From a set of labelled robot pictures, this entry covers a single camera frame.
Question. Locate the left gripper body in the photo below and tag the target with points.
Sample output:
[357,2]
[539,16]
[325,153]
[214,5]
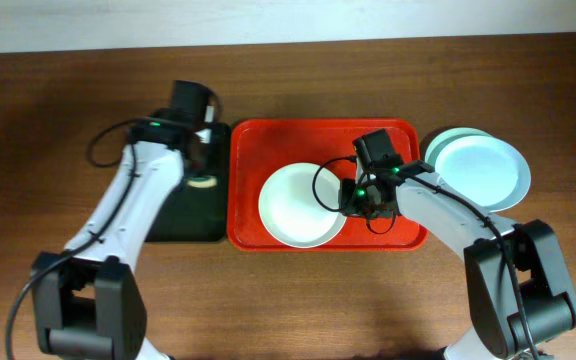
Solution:
[198,163]

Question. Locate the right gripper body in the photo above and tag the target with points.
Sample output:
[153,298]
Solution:
[356,204]

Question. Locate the white plate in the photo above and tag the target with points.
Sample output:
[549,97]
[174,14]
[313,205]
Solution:
[295,205]

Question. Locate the green and yellow sponge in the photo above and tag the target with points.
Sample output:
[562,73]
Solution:
[202,182]

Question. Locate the pale green plate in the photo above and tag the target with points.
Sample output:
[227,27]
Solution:
[444,138]

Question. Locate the light blue plate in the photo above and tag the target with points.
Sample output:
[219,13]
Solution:
[486,170]

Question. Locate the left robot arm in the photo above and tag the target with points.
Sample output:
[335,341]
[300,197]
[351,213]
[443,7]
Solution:
[86,301]

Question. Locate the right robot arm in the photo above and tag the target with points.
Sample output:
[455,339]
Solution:
[520,292]

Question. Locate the red plastic tray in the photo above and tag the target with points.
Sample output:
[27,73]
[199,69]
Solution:
[259,147]

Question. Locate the black rectangular tray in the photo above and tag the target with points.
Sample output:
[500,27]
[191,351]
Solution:
[192,215]

